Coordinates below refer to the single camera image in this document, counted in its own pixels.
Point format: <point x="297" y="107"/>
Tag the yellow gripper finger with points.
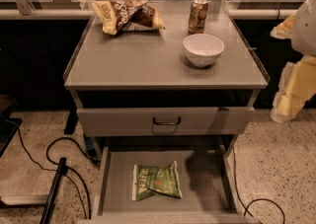
<point x="296" y="86"/>
<point x="284" y="29"/>

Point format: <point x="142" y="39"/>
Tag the green jalapeno chip bag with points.
<point x="148" y="181"/>

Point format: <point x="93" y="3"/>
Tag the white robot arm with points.
<point x="303" y="37"/>

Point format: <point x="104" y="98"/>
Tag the closed top drawer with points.
<point x="138" y="122"/>

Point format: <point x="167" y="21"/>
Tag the grey drawer cabinet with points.
<point x="150" y="70"/>

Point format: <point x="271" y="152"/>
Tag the open middle drawer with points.
<point x="208" y="190"/>

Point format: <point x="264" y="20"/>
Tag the brown sea salt chip bag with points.
<point x="127" y="16"/>

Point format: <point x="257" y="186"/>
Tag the white ceramic bowl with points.
<point x="202" y="49"/>

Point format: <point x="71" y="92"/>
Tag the gold soda can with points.
<point x="197" y="16"/>

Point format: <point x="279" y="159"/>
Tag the black bar on floor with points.
<point x="48" y="208"/>

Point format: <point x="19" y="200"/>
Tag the black object left edge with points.
<point x="8" y="125"/>

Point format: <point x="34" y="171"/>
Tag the black drawer handle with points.
<point x="156" y="121"/>

